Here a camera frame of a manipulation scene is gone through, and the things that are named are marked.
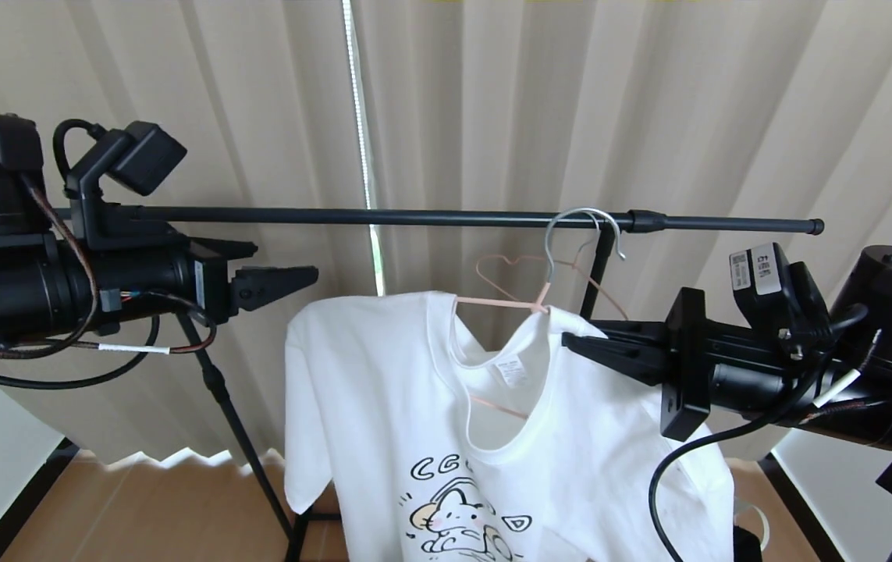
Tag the white printed shirt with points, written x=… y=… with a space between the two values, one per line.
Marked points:
x=375 y=406

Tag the pink clothes hanger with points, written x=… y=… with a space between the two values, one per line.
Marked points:
x=542 y=303
x=574 y=264

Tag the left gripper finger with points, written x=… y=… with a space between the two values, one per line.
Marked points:
x=258 y=285

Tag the black clothes rack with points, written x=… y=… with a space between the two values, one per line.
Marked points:
x=414 y=217

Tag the beige curtain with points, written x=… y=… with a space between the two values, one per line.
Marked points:
x=492 y=101

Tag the black garment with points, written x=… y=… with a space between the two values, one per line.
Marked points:
x=746 y=546

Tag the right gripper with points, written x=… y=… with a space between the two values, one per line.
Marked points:
x=734 y=375

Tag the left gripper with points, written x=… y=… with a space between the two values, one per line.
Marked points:
x=8 y=289

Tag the white laundry basket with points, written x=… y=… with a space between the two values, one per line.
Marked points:
x=764 y=523

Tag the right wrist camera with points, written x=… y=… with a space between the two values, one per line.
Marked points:
x=773 y=289

